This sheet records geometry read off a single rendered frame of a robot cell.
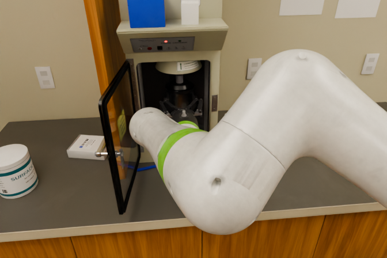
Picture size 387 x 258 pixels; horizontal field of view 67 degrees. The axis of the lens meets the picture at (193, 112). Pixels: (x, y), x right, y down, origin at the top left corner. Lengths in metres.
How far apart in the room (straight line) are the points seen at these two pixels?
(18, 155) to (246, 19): 1.10
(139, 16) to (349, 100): 0.62
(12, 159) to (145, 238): 0.53
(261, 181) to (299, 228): 0.87
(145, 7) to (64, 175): 0.73
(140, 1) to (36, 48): 0.81
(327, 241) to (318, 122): 0.99
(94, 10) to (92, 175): 0.63
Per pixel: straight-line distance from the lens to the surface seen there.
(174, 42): 0.92
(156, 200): 1.07
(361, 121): 0.40
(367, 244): 1.45
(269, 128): 0.36
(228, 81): 1.55
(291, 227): 1.20
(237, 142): 0.35
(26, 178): 1.21
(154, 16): 0.86
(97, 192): 1.14
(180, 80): 1.10
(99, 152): 0.87
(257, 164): 0.35
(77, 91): 1.59
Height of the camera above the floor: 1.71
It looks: 30 degrees down
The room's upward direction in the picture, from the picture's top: 1 degrees counter-clockwise
